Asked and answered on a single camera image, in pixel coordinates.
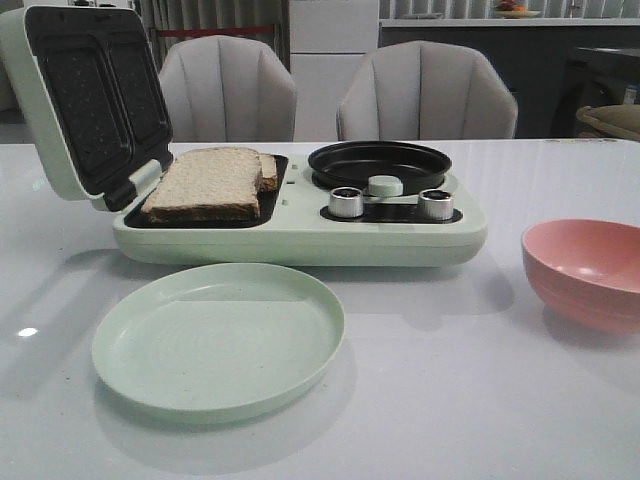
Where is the bread slice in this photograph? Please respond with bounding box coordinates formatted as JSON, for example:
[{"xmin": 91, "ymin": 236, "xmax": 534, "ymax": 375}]
[
  {"xmin": 141, "ymin": 147, "xmax": 262, "ymax": 222},
  {"xmin": 259, "ymin": 153, "xmax": 278, "ymax": 191}
]

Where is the green breakfast maker lid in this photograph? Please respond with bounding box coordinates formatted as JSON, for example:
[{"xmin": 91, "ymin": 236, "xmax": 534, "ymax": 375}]
[{"xmin": 1, "ymin": 5, "xmax": 173, "ymax": 212}]

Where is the pink bowl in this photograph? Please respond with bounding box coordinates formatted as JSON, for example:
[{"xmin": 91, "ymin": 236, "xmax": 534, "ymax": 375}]
[{"xmin": 521, "ymin": 219, "xmax": 639, "ymax": 334}]

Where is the green breakfast maker base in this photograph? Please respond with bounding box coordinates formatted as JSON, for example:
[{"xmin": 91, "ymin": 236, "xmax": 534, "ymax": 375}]
[{"xmin": 113, "ymin": 153, "xmax": 487, "ymax": 267}]

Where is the left silver knob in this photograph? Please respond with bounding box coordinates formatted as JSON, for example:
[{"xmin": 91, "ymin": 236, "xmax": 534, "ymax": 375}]
[{"xmin": 328, "ymin": 186, "xmax": 364, "ymax": 219}]

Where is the silver knob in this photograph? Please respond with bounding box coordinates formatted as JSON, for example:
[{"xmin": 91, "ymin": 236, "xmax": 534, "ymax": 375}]
[
  {"xmin": 328, "ymin": 186, "xmax": 364, "ymax": 219},
  {"xmin": 417, "ymin": 189, "xmax": 454, "ymax": 221}
]

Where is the right silver knob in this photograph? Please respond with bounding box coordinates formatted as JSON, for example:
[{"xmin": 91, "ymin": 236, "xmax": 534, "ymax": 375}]
[{"xmin": 417, "ymin": 189, "xmax": 454, "ymax": 221}]

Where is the black frying pan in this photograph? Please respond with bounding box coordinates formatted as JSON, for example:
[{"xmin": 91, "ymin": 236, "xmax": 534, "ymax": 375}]
[{"xmin": 308, "ymin": 141, "xmax": 452, "ymax": 196}]

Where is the green round plate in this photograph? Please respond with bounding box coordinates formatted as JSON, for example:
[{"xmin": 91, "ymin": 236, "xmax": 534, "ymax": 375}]
[{"xmin": 92, "ymin": 263, "xmax": 345, "ymax": 424}]

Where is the right grey chair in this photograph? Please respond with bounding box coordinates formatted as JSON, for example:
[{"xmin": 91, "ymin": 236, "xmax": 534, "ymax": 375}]
[{"xmin": 336, "ymin": 41, "xmax": 518, "ymax": 141}]

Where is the grey chair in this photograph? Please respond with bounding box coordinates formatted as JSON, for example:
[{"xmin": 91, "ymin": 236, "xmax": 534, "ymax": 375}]
[
  {"xmin": 336, "ymin": 41, "xmax": 518, "ymax": 141},
  {"xmin": 159, "ymin": 35, "xmax": 297, "ymax": 142}
]

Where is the left grey chair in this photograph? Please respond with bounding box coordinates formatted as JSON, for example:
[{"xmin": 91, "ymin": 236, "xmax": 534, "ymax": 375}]
[{"xmin": 159, "ymin": 35, "xmax": 297, "ymax": 142}]

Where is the white refrigerator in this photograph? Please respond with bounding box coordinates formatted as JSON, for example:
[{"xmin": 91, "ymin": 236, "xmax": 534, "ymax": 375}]
[{"xmin": 289, "ymin": 1, "xmax": 379, "ymax": 141}]

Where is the red barrier belt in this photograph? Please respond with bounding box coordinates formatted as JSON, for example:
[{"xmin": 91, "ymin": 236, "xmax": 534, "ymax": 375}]
[{"xmin": 155, "ymin": 24, "xmax": 276, "ymax": 38}]

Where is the grey curtain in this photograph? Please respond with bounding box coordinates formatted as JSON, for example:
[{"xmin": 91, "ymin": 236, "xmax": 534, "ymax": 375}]
[{"xmin": 133, "ymin": 0, "xmax": 290, "ymax": 67}]

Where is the dark counter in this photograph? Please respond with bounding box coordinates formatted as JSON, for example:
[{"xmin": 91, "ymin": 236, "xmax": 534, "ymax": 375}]
[{"xmin": 379, "ymin": 18, "xmax": 639, "ymax": 138}]

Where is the fruit plate on counter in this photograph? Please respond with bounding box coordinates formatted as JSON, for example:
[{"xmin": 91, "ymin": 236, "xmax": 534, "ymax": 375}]
[{"xmin": 494, "ymin": 0, "xmax": 540, "ymax": 19}]

